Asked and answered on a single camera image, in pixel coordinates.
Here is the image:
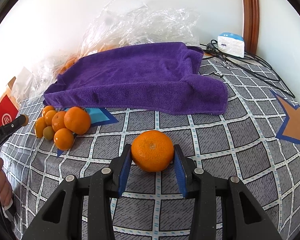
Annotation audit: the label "black cables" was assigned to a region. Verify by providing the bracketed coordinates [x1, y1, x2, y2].
[199, 39, 296, 99]

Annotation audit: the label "large orange mandarin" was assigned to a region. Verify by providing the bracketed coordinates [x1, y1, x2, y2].
[131, 130, 174, 172]

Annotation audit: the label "big orange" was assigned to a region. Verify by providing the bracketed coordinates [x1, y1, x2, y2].
[64, 107, 91, 135]

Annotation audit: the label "red box with logo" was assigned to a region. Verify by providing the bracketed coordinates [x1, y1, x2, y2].
[0, 95, 18, 126]

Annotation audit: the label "small green-yellow kumquat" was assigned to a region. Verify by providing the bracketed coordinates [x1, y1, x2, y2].
[43, 126, 55, 141]

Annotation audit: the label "small orange centre pile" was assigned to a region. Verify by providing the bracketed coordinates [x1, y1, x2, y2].
[51, 111, 66, 132]

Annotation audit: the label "purple towel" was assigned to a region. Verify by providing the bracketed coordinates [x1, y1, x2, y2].
[44, 42, 228, 115]

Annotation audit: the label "brown wooden door frame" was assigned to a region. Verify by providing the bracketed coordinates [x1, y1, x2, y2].
[243, 0, 260, 54]

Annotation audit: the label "grey checked bed sheet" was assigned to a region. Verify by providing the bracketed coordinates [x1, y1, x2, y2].
[0, 57, 300, 239]

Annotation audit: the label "white blue box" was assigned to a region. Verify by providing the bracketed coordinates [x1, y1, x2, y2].
[217, 33, 245, 58]

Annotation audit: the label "clear crumpled plastic bag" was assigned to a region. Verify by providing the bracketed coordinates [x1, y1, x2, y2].
[11, 3, 199, 103]

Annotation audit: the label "small orange left edge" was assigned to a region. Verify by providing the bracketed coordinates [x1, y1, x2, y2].
[34, 117, 47, 138]

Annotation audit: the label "black metal hook clip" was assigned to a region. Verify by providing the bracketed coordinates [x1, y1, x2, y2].
[208, 60, 230, 79]

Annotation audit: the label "person's left hand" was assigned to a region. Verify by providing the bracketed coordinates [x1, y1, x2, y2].
[0, 158, 13, 206]

